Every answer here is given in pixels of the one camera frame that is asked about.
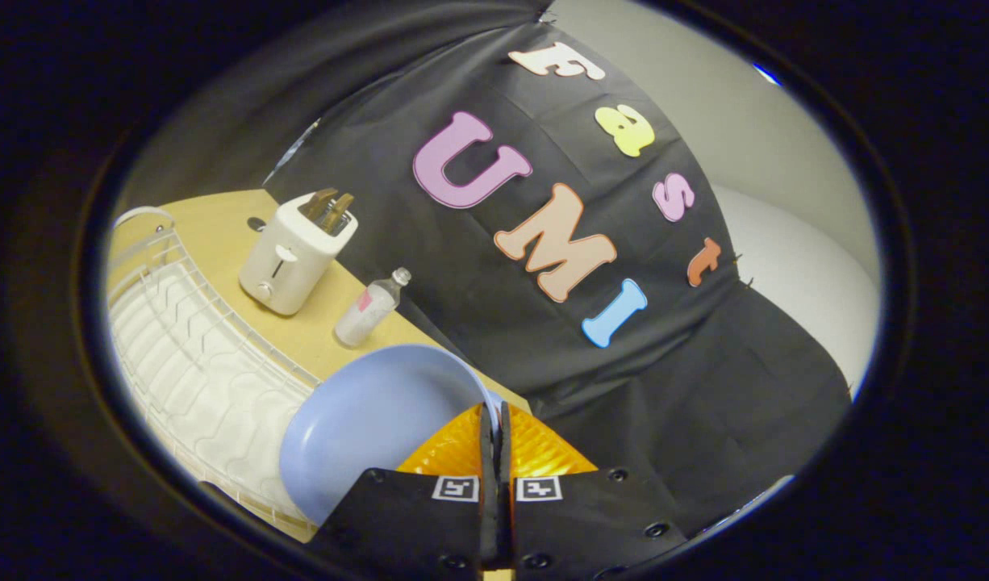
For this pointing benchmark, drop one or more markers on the toast slice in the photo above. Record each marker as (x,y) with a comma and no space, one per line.
(317,204)
(338,211)

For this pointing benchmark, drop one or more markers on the clear plastic bottle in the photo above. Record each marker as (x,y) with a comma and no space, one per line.
(369,311)

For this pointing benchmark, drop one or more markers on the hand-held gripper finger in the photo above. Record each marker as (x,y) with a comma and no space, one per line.
(488,452)
(504,452)

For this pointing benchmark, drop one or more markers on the blue plate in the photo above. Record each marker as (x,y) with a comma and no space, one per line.
(365,428)

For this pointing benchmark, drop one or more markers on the black backdrop cloth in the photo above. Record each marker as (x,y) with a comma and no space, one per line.
(543,242)

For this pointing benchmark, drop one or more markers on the white toaster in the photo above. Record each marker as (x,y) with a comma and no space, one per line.
(289,258)

